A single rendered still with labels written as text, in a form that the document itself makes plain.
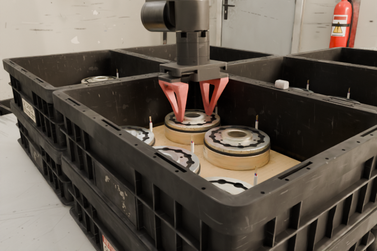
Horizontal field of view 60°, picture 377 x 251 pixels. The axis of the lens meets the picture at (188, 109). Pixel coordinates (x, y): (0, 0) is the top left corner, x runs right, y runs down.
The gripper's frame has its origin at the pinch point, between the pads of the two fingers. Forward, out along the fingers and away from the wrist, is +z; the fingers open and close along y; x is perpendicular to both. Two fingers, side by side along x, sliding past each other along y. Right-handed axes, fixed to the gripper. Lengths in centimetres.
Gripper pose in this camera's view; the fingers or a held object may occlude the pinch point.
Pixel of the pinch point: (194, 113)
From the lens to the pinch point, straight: 58.6
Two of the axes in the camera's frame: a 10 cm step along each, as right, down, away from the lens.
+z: 0.3, 9.6, 2.8
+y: -8.3, 1.8, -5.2
